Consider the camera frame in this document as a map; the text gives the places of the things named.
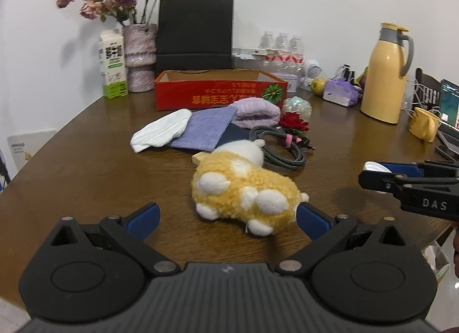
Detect white green milk carton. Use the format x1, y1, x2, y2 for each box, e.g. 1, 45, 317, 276
98, 29, 128, 99

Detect white paper sign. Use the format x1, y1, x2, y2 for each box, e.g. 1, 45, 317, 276
7, 130, 57, 171

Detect yellow white plush toy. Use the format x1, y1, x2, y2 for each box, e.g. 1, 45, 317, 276
191, 139, 309, 237

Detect middle water bottle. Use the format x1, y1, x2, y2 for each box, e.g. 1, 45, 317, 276
275, 32, 289, 64

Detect small white fan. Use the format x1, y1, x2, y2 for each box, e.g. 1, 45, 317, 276
299, 59, 322, 90

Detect lilac towel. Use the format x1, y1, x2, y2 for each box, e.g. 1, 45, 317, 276
230, 97, 281, 130

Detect dark navy cloth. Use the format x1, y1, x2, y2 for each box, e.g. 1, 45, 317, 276
216, 124, 249, 147

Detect white flat carton box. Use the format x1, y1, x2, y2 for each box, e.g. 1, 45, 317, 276
232, 47, 279, 60

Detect right water bottle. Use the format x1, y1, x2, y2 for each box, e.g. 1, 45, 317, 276
289, 35, 304, 70

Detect black paper bag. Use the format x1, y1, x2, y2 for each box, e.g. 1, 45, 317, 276
155, 0, 234, 74

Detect black binder clips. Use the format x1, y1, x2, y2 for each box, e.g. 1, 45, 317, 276
335, 64, 359, 85

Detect yellow mug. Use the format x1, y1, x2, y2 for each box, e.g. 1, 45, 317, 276
409, 107, 440, 143

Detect purple textured vase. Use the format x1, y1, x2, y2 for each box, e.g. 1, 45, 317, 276
123, 24, 157, 92

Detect red cardboard box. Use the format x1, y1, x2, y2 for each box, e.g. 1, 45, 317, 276
155, 69, 288, 110

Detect yellow green apple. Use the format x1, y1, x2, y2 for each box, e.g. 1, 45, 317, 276
310, 77, 328, 97

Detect purple tissue pack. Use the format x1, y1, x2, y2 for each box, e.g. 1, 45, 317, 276
322, 78, 359, 107

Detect left water bottle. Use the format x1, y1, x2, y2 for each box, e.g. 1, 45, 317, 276
258, 30, 275, 50

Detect yellow thermos jug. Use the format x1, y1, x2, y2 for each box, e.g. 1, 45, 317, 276
360, 23, 415, 124

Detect white cloth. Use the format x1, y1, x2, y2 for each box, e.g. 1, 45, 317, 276
130, 109, 192, 153

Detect iridescent mesh ball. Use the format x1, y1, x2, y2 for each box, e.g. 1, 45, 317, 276
282, 96, 313, 122

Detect laptop computer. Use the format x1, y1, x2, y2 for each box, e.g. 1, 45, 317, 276
437, 79, 459, 158

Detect white round dish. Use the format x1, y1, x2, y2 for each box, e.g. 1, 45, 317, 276
363, 161, 391, 173

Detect white charging cables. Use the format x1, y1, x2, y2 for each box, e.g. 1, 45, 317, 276
404, 75, 440, 119

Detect purple woven cloth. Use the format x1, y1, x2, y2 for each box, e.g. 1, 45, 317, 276
169, 105, 237, 152

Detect dark wooden chair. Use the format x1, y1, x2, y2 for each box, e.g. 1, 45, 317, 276
415, 68, 441, 110

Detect red rose flower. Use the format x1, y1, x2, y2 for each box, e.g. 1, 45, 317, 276
279, 112, 309, 132

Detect black cable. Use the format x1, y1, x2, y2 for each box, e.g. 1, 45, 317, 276
248, 125, 317, 171

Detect small wooden block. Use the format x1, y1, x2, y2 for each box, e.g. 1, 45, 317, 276
191, 151, 209, 166

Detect water bottle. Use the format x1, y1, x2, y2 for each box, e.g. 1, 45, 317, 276
275, 32, 289, 64
258, 30, 275, 50
289, 35, 304, 70

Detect person right hand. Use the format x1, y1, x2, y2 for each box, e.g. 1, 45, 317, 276
452, 222, 459, 278

